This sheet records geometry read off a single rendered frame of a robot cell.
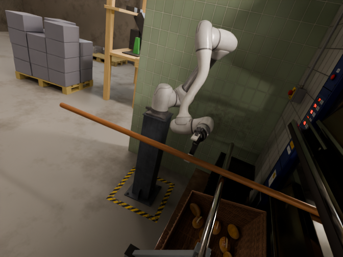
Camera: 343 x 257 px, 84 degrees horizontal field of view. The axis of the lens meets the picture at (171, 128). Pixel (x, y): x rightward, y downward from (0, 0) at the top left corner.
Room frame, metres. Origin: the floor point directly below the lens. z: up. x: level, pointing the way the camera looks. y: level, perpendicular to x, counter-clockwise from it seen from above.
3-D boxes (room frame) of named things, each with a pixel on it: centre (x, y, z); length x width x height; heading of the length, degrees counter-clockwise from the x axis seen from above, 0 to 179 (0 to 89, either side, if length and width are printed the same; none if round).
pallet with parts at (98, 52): (7.29, 3.08, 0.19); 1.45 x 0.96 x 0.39; 77
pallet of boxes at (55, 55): (4.09, 2.85, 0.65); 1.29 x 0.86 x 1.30; 80
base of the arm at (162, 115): (1.56, 0.16, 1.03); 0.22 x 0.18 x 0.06; 77
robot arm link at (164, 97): (1.56, 0.14, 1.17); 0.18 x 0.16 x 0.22; 125
